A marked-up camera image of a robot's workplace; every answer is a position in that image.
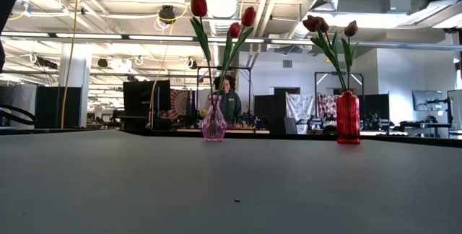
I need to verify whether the black partition panel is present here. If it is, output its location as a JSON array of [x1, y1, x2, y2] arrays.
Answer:
[[35, 86, 83, 129]]

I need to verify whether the long yellow hanging cable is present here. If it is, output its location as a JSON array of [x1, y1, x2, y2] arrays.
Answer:
[[60, 0, 81, 129]]

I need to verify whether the pink glass vase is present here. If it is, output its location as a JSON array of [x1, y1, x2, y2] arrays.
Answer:
[[201, 94, 228, 142]]

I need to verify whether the long ceiling light strip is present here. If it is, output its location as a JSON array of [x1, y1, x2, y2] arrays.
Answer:
[[0, 30, 462, 51]]

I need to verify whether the black metal stand frame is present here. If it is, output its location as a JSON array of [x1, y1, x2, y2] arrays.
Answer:
[[196, 66, 253, 126], [314, 70, 365, 119]]

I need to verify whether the black table frame rail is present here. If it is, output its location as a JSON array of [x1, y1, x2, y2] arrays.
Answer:
[[0, 127, 462, 149]]

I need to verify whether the orange mandala tapestry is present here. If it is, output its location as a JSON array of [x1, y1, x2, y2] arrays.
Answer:
[[164, 88, 191, 126]]

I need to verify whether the black round ceiling device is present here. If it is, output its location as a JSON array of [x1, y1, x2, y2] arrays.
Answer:
[[158, 5, 177, 25]]

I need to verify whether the grey office chair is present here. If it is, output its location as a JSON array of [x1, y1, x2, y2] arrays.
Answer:
[[283, 117, 299, 134]]

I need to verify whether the red ribbed glass vase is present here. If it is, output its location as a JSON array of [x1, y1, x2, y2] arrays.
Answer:
[[335, 89, 361, 145]]

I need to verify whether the grey computer monitor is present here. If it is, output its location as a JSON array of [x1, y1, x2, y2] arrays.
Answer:
[[411, 89, 444, 112]]

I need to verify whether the dark maroon artificial tulip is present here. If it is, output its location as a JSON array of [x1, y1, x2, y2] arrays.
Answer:
[[302, 14, 346, 92], [341, 19, 359, 92], [315, 17, 347, 92]]

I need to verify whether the pink patterned cloth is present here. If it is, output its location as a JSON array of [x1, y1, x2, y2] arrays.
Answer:
[[317, 93, 339, 118]]

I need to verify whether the rectangular grey air duct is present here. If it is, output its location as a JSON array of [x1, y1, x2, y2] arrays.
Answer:
[[310, 0, 414, 30]]

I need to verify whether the black cabinet panel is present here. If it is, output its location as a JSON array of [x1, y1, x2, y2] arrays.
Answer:
[[254, 87, 289, 134]]

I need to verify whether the round silver ceiling duct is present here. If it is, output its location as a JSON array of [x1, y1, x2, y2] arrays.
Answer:
[[201, 0, 242, 90]]

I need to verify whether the white panel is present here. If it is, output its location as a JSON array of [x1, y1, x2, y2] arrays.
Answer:
[[447, 89, 462, 129]]

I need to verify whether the large black screen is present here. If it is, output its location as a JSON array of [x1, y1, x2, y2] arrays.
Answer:
[[123, 79, 172, 118]]

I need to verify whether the white patterned cloth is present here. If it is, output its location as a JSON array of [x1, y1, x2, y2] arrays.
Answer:
[[287, 92, 315, 132]]

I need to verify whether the black cable loop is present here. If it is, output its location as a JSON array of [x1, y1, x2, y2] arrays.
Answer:
[[0, 104, 37, 126]]

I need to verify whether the short yellow pendant cord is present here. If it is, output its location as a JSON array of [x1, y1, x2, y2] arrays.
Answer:
[[323, 31, 331, 64]]

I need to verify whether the white building pillar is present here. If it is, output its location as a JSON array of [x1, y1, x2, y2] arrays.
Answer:
[[59, 44, 90, 129]]

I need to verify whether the grey partition panel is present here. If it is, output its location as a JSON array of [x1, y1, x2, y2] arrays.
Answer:
[[0, 84, 37, 130]]

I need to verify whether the person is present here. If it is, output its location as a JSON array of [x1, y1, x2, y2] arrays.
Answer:
[[212, 74, 243, 126]]

